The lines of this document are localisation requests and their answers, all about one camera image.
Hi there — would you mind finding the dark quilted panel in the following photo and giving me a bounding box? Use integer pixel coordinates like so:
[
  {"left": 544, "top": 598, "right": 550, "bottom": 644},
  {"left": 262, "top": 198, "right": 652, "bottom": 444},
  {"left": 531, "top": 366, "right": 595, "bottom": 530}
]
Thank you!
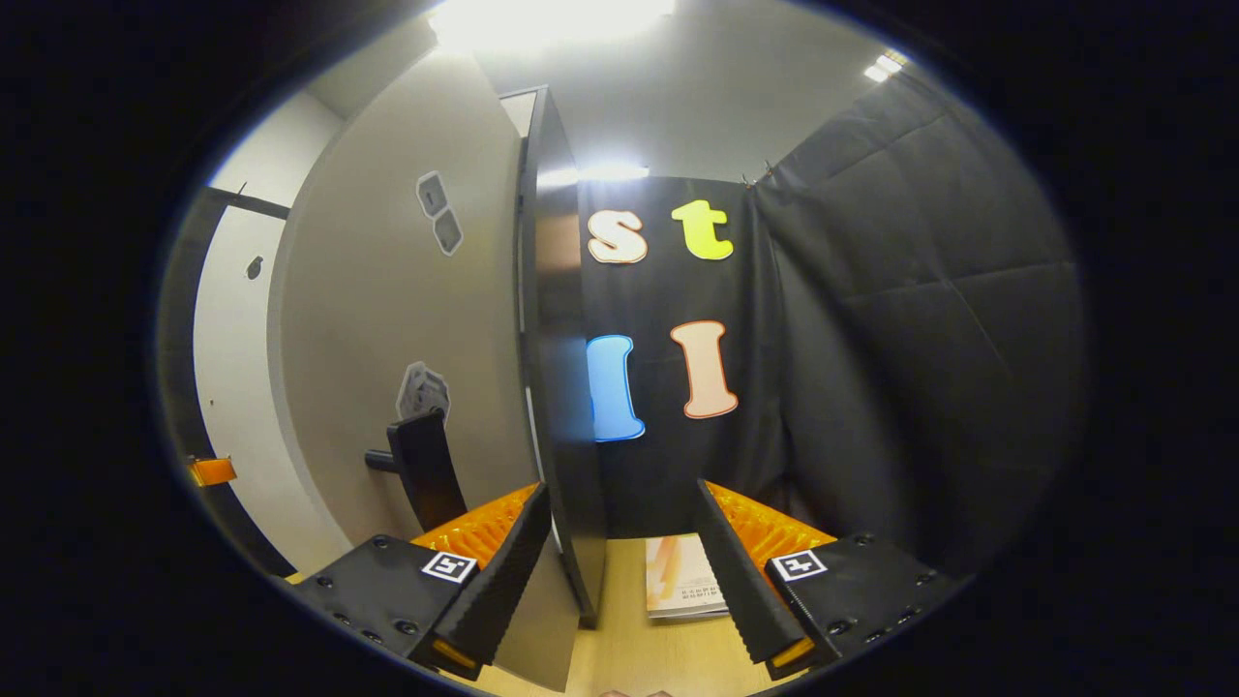
[{"left": 750, "top": 73, "right": 1090, "bottom": 582}]

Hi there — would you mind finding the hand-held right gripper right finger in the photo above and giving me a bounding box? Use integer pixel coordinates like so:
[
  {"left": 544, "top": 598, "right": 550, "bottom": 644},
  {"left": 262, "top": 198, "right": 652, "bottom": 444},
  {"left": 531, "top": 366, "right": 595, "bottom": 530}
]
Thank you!
[{"left": 693, "top": 478, "right": 972, "bottom": 682}]

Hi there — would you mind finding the black backdrop cloth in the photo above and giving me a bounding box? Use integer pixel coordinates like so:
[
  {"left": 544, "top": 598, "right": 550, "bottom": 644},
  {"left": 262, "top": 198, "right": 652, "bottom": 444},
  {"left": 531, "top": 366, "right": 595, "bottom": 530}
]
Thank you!
[{"left": 578, "top": 174, "right": 790, "bottom": 543}]

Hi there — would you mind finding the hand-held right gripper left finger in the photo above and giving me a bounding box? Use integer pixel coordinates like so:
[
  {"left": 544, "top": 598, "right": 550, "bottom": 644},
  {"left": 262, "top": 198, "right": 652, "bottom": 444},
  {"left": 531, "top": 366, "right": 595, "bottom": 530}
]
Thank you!
[{"left": 288, "top": 481, "right": 554, "bottom": 682}]

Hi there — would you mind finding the white paper booklet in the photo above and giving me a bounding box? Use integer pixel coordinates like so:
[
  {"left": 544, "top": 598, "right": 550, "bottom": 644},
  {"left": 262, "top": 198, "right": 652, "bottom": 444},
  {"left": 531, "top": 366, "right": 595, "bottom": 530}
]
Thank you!
[{"left": 646, "top": 532, "right": 730, "bottom": 621}]

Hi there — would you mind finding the white and grey cabinet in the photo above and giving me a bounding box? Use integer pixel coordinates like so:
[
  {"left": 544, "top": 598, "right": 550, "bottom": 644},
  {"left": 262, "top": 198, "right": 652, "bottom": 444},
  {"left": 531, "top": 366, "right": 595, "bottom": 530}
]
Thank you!
[{"left": 518, "top": 85, "right": 609, "bottom": 630}]

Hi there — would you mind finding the black right door handle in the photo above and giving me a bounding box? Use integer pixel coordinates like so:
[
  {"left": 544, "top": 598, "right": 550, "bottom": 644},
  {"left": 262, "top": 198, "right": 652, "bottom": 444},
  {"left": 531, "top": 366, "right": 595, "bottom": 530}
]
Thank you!
[{"left": 365, "top": 409, "right": 468, "bottom": 532}]

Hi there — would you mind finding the white cabinet door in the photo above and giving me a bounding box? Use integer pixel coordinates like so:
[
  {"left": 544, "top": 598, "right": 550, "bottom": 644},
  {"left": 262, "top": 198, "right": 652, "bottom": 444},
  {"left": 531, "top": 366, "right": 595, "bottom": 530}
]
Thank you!
[
  {"left": 269, "top": 53, "right": 582, "bottom": 693},
  {"left": 160, "top": 184, "right": 325, "bottom": 577}
]

